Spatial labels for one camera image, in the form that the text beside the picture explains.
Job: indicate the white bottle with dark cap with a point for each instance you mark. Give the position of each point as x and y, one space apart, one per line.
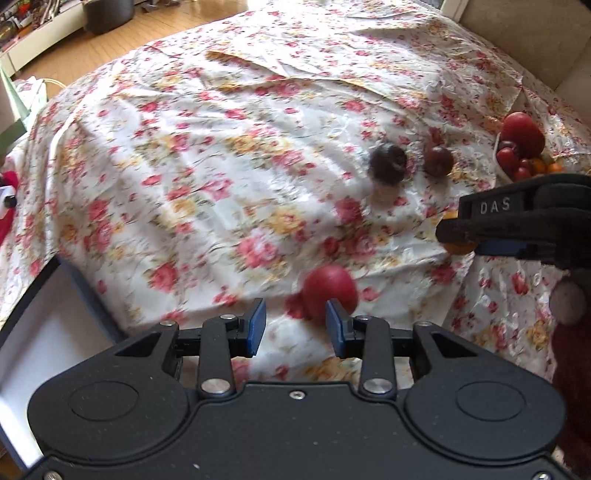
6 199

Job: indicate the desk calendar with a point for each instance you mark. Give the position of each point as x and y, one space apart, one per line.
18 108

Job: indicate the pinkish red tomato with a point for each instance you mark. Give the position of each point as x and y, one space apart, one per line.
330 291

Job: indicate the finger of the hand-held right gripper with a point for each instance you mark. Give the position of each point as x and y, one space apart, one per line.
503 251
496 205

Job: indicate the person's right forearm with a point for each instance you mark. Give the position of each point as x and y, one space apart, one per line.
575 392

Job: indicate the person's right hand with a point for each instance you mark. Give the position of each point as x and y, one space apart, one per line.
569 301

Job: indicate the small red tomato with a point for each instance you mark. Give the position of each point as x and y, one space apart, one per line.
522 173
508 157

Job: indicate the dark red plum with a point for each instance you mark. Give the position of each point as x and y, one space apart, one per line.
438 160

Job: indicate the black round stool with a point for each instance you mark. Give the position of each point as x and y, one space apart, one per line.
109 14

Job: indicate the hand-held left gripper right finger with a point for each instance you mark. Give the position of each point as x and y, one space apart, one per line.
333 327

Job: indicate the wrinkled dark plum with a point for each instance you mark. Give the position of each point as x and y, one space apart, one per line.
388 164

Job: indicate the pink plate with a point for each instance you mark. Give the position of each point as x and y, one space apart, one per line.
4 217

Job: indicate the black box with white inside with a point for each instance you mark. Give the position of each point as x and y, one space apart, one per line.
32 360

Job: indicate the floral tablecloth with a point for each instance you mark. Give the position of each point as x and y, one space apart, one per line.
231 161

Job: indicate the orange tomato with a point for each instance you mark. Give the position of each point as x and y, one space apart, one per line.
458 248

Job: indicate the small orange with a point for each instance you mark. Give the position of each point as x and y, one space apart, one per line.
538 164
555 167

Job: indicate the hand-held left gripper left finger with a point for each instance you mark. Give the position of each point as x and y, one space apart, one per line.
258 325

